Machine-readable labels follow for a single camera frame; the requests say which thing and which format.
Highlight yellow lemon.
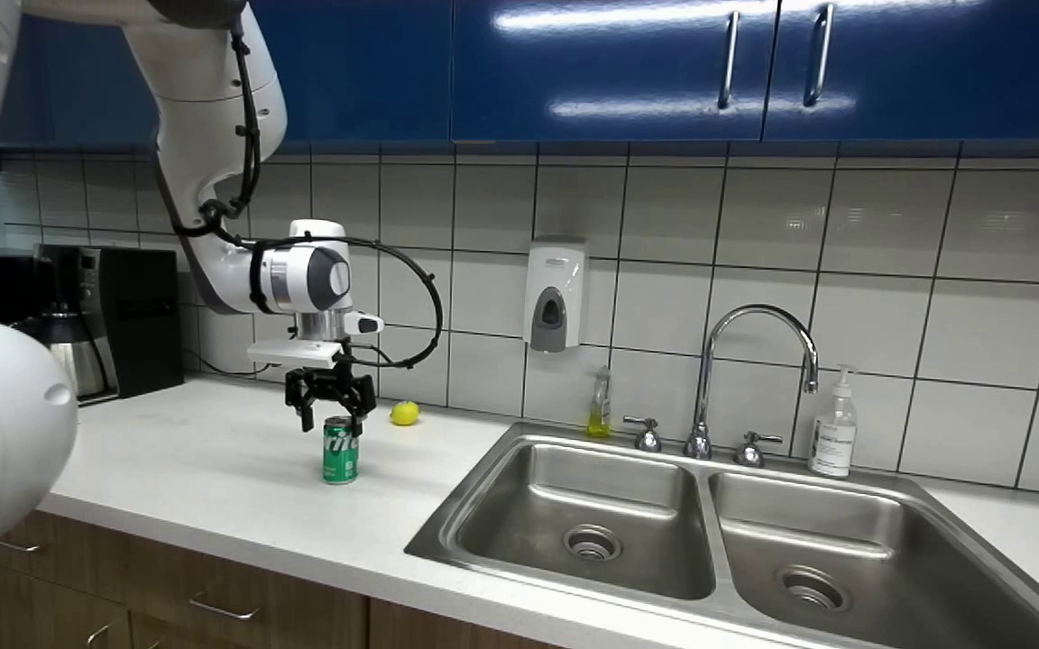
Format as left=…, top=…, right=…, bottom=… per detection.
left=389, top=399, right=423, bottom=424

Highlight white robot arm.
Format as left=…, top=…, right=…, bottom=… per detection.
left=0, top=0, right=372, bottom=537

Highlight white soap bottle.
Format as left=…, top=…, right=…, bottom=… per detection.
left=812, top=375, right=858, bottom=477

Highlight white wall soap dispenser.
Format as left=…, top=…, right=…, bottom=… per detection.
left=522, top=241, right=589, bottom=354

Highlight black appliance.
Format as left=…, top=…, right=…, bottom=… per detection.
left=41, top=244, right=185, bottom=399

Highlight stainless steel double sink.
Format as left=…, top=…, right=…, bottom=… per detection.
left=407, top=424, right=1039, bottom=649

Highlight chrome faucet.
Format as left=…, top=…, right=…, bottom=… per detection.
left=612, top=300, right=824, bottom=458

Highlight green sprite can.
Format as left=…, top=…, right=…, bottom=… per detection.
left=320, top=418, right=359, bottom=483

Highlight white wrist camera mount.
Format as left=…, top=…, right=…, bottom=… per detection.
left=244, top=340, right=343, bottom=372

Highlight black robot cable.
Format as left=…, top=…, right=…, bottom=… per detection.
left=153, top=20, right=446, bottom=375

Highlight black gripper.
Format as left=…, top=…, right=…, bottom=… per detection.
left=284, top=368, right=377, bottom=441

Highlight green dish soap bottle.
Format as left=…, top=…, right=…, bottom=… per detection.
left=586, top=368, right=610, bottom=441

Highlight wooden lower cabinets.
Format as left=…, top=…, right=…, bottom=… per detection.
left=0, top=512, right=550, bottom=649

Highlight blue upper cabinets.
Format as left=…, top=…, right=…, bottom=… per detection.
left=0, top=0, right=1039, bottom=160

